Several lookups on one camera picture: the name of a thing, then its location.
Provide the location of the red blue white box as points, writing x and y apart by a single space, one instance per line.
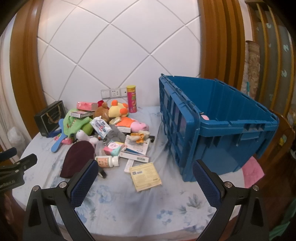
136 158

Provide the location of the small black clip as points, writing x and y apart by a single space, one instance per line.
102 173

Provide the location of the yellow orange plush toy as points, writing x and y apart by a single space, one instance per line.
116 110

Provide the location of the blue plastic crate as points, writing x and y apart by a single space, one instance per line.
222 148

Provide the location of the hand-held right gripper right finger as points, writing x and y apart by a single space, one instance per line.
205 185

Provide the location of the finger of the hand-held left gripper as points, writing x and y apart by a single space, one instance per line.
26 162
8 153

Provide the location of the orange pink plush toy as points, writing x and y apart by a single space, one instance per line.
134 124

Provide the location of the white blue wet wipes pack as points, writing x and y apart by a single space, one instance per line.
100 127

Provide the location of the yellowish snack pack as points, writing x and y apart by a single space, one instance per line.
115 120

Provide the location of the dark blue fuzzy cloth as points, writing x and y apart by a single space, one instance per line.
53 133

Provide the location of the white tube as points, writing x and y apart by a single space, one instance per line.
128 166

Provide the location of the wooden chair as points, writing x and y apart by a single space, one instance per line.
285 136

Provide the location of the white medicine box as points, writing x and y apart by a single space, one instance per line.
138 148

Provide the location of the teal stick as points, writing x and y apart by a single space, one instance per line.
248 88

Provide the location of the small black object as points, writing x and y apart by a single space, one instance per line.
152 139

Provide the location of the black gold box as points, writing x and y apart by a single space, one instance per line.
48 118

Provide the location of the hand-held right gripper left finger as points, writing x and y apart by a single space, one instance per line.
84 183

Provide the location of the red plush toy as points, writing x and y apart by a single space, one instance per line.
100 102

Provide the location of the white wall socket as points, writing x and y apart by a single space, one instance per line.
115 92
124 92

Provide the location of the brown bear plush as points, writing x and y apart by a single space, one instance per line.
101 113

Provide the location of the pink yellow chips can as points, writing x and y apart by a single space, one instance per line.
132 99

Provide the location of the pink cushion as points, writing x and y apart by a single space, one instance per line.
253 173

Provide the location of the pink teal tissue pack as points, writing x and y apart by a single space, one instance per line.
113 148

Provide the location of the white plastic bag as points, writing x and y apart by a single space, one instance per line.
16 138

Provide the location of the red white flat box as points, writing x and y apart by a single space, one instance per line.
81 114

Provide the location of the grey patterned curtain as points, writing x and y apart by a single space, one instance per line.
275 46

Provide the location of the grey plush toy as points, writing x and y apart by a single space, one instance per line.
116 134

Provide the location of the white pill bottle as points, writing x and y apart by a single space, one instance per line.
106 161

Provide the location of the green cloth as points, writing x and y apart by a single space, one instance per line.
284 222

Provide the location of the maroon beanie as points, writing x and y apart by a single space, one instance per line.
77 160

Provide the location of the blue forked plastic tool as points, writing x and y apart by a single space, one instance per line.
59 139

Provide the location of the white plush toy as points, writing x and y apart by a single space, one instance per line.
84 136

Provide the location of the green frog plush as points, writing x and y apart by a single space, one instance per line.
76 125

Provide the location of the rolled patterned rug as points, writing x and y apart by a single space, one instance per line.
251 67

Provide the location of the white wall switch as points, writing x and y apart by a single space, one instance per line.
105 94

